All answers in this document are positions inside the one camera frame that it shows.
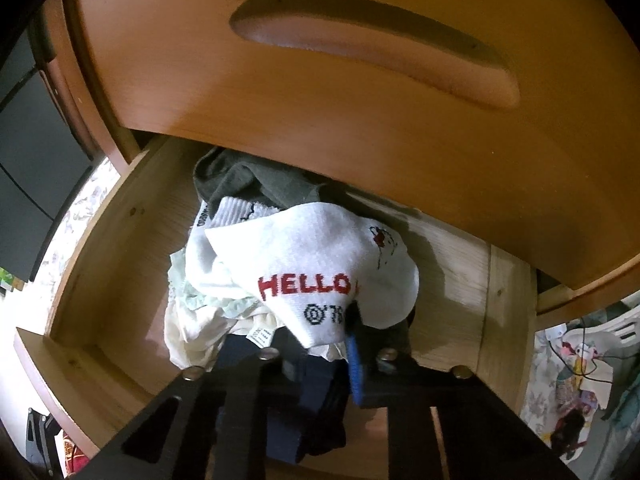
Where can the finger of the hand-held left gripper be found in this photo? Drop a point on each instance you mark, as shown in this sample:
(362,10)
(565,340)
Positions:
(42,435)

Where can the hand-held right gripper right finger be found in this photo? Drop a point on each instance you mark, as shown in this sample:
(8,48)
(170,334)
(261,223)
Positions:
(356,370)

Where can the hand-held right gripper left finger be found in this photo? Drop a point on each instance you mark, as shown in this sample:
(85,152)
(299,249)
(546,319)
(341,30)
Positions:
(277,370)

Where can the navy garment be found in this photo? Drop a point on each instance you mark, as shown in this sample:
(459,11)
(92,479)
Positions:
(320,410)

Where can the cream garment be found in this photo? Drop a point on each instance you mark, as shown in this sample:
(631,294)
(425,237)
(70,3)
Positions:
(200,340)

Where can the white printed sock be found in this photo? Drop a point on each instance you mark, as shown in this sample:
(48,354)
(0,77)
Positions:
(235,210)
(310,250)

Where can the dark green garment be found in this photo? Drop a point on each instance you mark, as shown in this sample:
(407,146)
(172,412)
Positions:
(270,180)

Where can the green printed box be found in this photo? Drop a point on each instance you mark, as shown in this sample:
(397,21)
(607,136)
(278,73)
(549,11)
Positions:
(9,280)

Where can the grey floral blanket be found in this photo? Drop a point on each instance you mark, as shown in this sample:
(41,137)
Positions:
(75,220)

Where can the colourful printed cloth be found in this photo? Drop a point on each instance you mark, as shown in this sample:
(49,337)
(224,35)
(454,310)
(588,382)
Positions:
(575,410)

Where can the white plastic rack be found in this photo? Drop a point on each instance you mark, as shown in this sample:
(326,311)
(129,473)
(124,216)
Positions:
(620,330)

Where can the wooden nightstand with drawers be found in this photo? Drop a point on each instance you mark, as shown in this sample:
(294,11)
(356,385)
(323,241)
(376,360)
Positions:
(250,100)

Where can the teal garment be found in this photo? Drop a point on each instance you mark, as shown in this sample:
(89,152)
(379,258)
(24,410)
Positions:
(625,420)

